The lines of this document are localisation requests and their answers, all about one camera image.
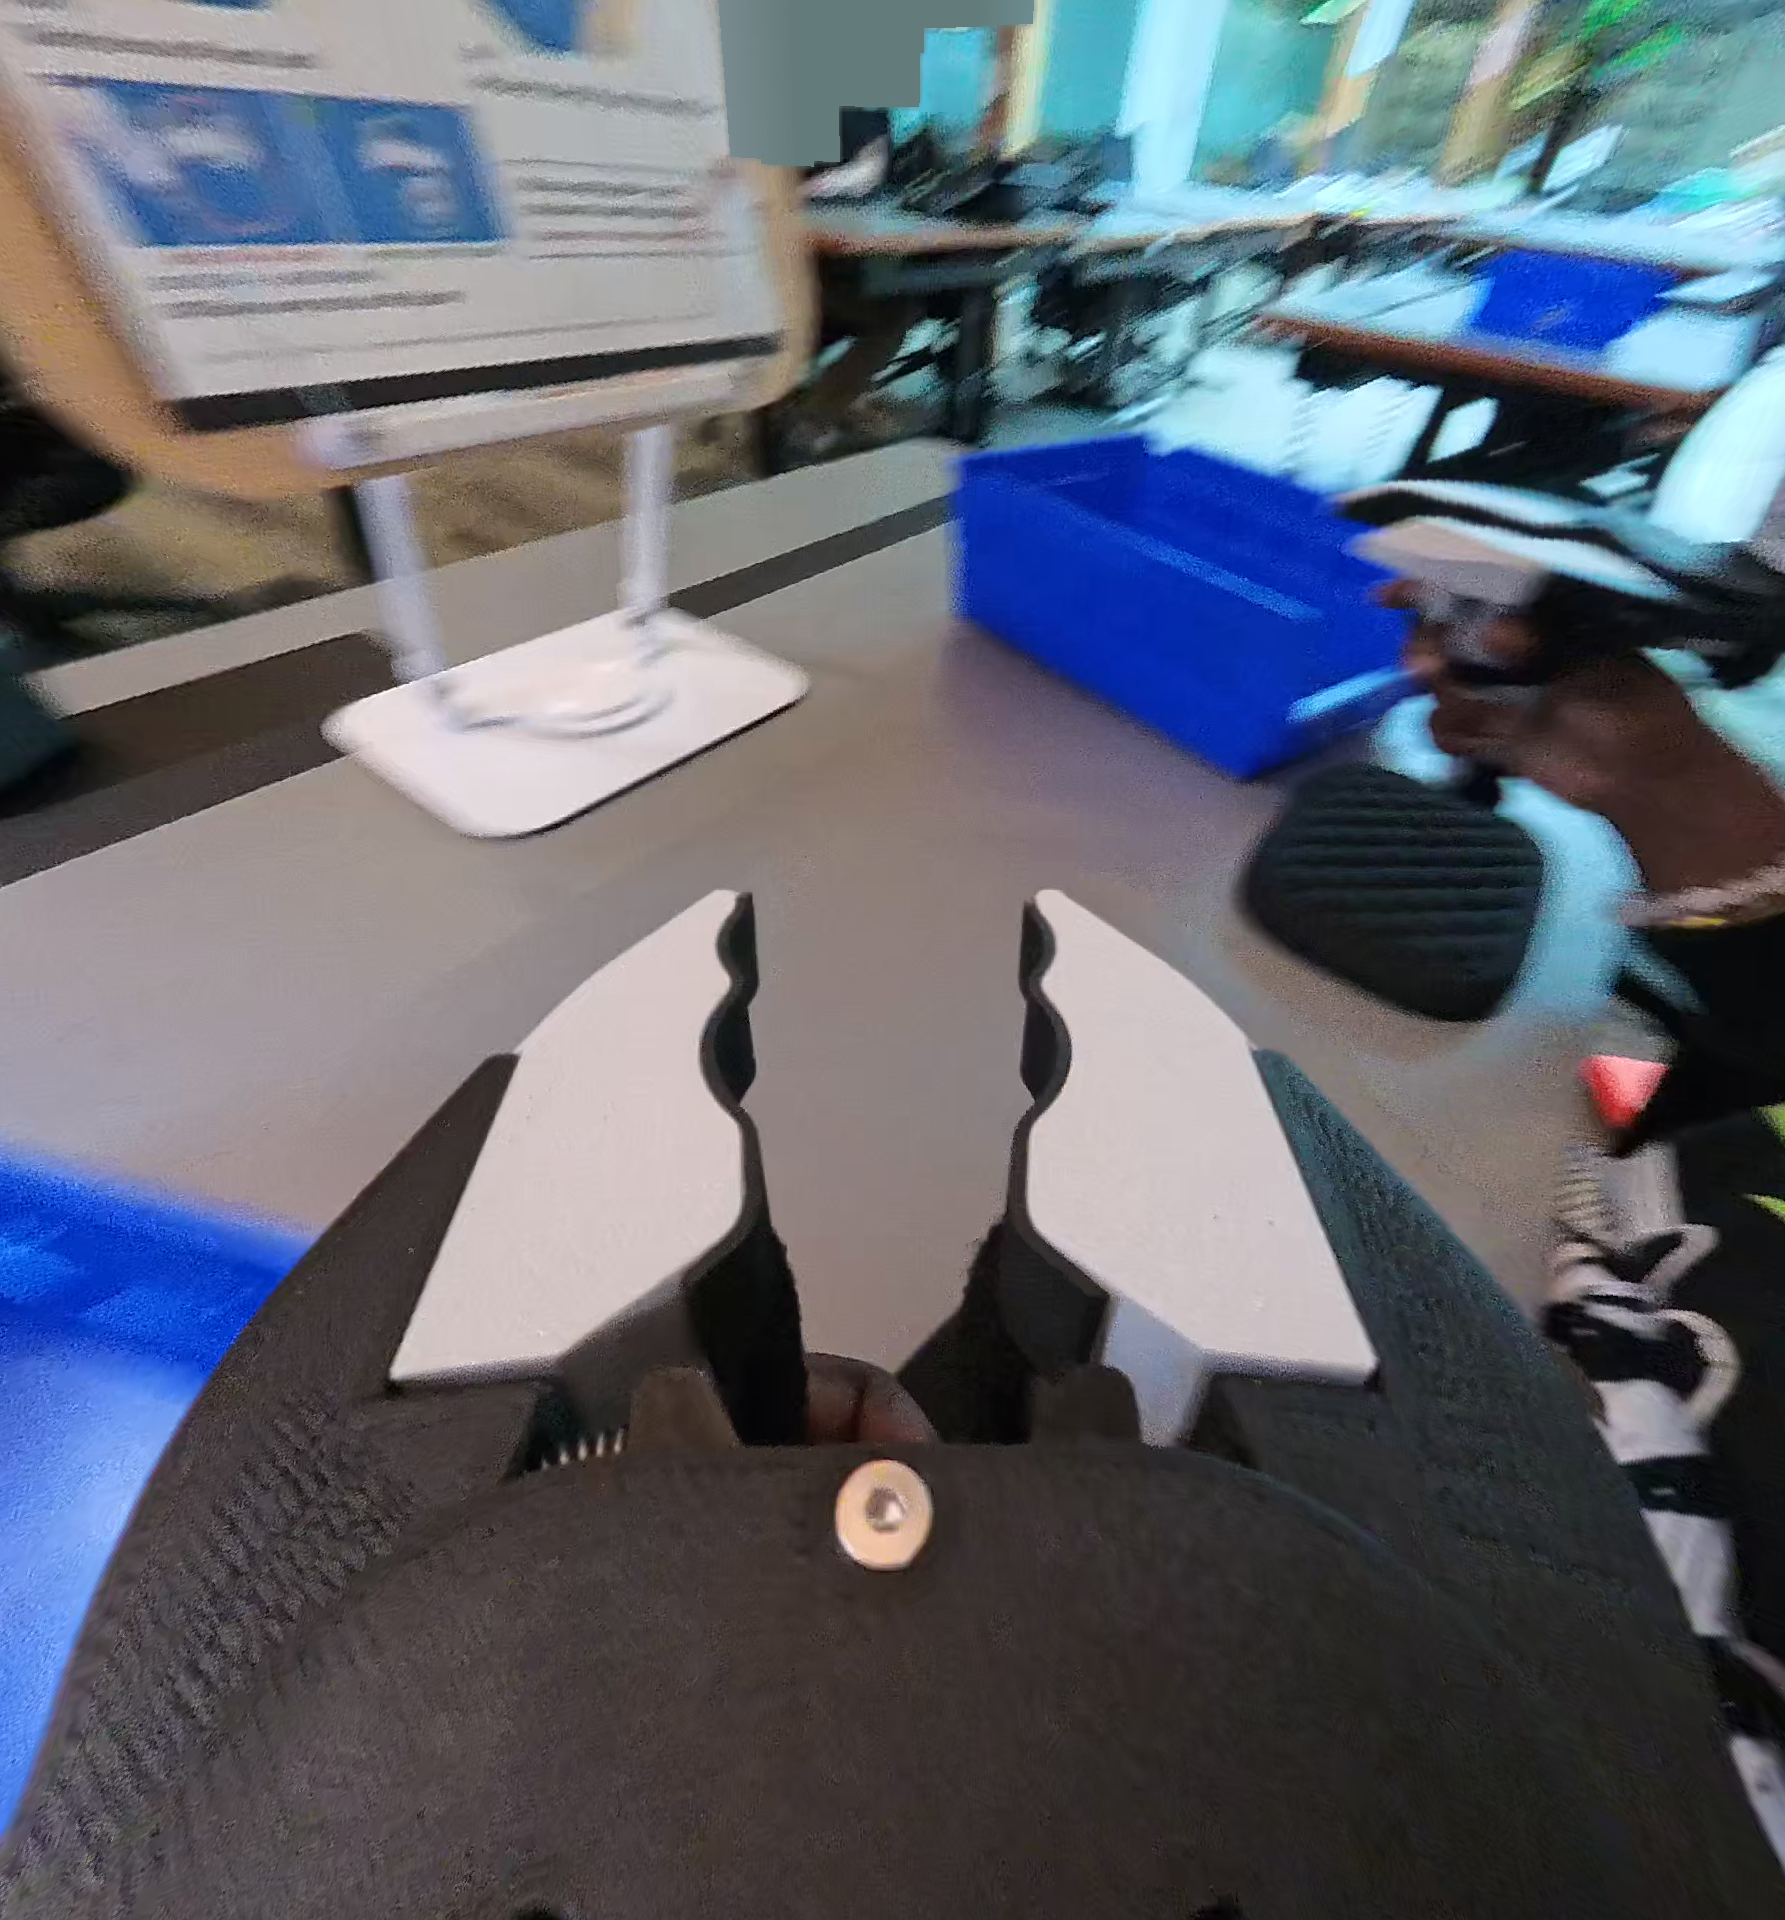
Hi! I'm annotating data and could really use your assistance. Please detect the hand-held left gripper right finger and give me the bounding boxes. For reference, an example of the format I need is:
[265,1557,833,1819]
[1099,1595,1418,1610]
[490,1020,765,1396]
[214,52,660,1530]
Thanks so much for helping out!
[898,889,1381,1450]

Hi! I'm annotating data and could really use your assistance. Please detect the person's right hand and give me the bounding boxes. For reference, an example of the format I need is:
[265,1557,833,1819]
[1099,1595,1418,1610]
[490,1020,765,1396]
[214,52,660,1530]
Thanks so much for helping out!
[1380,593,1785,932]

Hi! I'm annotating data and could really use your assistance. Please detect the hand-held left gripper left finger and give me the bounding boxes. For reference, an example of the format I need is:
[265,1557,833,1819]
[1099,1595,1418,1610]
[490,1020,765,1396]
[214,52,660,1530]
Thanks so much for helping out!
[389,889,806,1450]

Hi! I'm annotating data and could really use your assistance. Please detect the black white patterned pants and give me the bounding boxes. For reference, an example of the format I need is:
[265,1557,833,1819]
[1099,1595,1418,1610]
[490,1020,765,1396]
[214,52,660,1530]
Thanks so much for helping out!
[1545,1142,1785,1920]

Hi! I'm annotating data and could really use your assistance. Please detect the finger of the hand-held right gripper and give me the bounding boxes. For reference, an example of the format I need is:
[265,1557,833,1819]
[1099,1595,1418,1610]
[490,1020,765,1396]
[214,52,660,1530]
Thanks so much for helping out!
[1349,511,1554,615]

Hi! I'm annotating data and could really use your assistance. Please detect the person's right forearm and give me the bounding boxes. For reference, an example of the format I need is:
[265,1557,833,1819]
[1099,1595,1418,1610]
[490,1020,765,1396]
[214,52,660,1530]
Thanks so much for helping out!
[1612,887,1785,1157]

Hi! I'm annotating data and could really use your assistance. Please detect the black honeycomb wrist rest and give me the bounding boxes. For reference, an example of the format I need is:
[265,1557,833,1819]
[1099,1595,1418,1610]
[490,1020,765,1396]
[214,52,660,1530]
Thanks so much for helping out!
[1239,762,1550,1027]

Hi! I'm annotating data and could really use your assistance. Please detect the wood-topped office desk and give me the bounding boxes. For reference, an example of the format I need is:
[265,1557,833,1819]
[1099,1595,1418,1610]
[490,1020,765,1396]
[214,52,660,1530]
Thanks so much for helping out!
[1259,301,1748,414]

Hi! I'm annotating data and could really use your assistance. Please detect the blue plastic bin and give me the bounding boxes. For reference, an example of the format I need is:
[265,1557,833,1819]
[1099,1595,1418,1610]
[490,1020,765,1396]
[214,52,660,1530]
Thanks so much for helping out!
[0,1133,316,1877]
[1477,246,1680,354]
[957,436,1433,781]

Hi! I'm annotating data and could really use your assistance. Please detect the white bead bracelet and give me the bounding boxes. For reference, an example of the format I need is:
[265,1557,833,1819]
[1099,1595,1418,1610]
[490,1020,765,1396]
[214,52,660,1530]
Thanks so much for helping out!
[1619,836,1785,936]

